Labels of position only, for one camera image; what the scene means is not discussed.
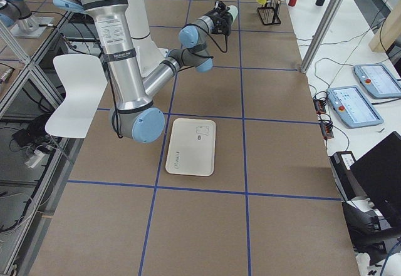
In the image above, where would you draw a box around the left teach pendant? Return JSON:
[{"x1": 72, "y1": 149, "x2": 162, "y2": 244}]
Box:
[{"x1": 326, "y1": 86, "x2": 384, "y2": 128}]

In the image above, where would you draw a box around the right teach pendant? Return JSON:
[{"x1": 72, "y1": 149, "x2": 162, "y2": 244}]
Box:
[{"x1": 353, "y1": 63, "x2": 400, "y2": 99}]

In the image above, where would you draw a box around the right orange cable hub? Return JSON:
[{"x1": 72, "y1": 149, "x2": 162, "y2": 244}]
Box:
[{"x1": 318, "y1": 115, "x2": 334, "y2": 140}]

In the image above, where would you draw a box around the teach pendant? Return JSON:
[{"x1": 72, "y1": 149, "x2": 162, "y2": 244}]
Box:
[
  {"x1": 326, "y1": 86, "x2": 384, "y2": 128},
  {"x1": 353, "y1": 63, "x2": 400, "y2": 99}
]

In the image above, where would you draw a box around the cream rabbit tray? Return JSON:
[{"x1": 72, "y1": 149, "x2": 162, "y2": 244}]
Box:
[{"x1": 165, "y1": 118, "x2": 216, "y2": 176}]

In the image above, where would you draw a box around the white plastic chair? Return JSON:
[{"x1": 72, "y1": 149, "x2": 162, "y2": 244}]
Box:
[{"x1": 45, "y1": 54, "x2": 107, "y2": 138}]

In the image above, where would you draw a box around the grey aluminium post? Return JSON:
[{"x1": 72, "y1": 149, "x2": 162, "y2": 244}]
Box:
[{"x1": 300, "y1": 0, "x2": 343, "y2": 74}]

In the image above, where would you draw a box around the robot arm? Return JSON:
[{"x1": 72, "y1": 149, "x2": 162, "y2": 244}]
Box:
[
  {"x1": 53, "y1": 0, "x2": 165, "y2": 143},
  {"x1": 143, "y1": 1, "x2": 238, "y2": 98}
]

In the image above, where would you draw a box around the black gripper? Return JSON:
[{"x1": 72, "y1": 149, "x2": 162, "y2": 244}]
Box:
[{"x1": 210, "y1": 1, "x2": 231, "y2": 35}]

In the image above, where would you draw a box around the black laptop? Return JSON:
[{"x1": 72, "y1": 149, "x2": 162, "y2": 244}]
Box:
[{"x1": 351, "y1": 131, "x2": 400, "y2": 227}]

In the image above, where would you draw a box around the black computer box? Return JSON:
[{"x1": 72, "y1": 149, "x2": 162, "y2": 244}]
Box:
[{"x1": 330, "y1": 151, "x2": 373, "y2": 202}]

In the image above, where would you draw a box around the black wire cup rack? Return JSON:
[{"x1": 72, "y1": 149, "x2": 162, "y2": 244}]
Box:
[{"x1": 257, "y1": 0, "x2": 282, "y2": 26}]

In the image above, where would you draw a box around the green plastic cup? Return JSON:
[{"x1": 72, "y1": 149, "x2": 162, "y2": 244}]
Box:
[{"x1": 227, "y1": 5, "x2": 238, "y2": 25}]

